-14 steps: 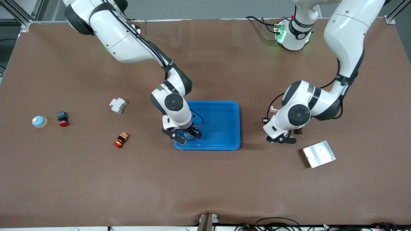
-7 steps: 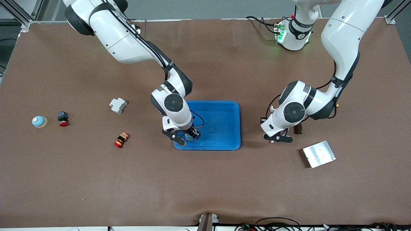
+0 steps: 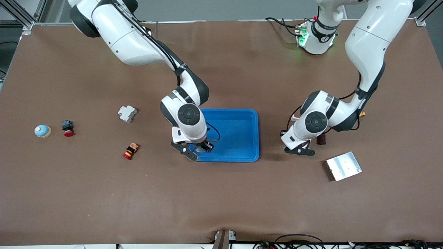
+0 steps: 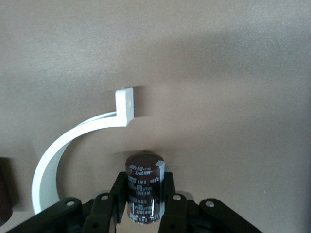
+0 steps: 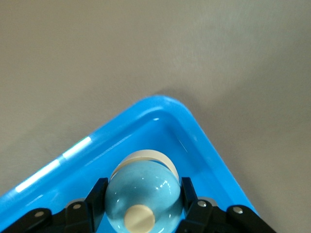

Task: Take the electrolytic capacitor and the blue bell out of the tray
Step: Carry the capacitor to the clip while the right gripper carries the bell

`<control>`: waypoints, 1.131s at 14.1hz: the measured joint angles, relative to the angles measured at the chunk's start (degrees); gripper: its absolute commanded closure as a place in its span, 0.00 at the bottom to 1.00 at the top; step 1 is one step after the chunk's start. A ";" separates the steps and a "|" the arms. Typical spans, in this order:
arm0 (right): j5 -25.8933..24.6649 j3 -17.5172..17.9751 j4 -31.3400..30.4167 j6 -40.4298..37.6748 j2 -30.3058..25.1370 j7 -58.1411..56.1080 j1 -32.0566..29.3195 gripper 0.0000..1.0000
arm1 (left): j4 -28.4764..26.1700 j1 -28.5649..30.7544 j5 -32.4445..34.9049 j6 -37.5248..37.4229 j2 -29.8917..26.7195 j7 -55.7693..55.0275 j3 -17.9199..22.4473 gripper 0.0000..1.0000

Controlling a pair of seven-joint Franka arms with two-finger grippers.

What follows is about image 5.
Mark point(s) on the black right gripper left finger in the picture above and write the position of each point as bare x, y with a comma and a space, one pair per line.
92, 208

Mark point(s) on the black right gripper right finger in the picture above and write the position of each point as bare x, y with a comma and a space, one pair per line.
194, 213

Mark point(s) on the light blue dome bell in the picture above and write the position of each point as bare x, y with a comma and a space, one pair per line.
145, 184

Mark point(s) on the blue plastic tray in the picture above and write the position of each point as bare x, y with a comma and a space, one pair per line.
194, 150

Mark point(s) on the brown table mat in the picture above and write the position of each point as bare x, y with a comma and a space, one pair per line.
145, 48

